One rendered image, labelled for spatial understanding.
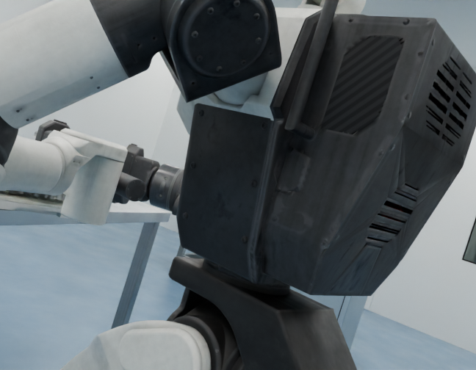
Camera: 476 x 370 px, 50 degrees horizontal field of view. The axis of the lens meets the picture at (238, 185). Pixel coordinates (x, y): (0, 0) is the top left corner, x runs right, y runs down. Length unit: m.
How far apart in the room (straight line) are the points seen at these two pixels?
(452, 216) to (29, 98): 5.58
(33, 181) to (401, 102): 0.42
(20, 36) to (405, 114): 0.35
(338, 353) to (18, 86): 0.45
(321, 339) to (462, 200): 5.34
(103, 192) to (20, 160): 0.16
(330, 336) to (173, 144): 6.63
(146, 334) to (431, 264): 5.35
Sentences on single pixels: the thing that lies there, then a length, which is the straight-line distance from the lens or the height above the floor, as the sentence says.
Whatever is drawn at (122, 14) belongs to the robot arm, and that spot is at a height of 1.14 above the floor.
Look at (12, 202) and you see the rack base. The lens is 1.05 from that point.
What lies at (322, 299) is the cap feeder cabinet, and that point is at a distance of 3.31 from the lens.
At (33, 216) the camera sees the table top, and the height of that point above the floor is 0.83.
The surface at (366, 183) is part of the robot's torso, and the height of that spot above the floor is 1.07.
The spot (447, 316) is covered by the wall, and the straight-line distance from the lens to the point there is 5.94.
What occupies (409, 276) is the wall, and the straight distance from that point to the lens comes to 5.94.
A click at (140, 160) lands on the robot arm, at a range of 1.03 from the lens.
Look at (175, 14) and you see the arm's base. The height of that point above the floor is 1.15.
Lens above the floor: 1.04
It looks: 1 degrees down
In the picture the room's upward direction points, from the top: 18 degrees clockwise
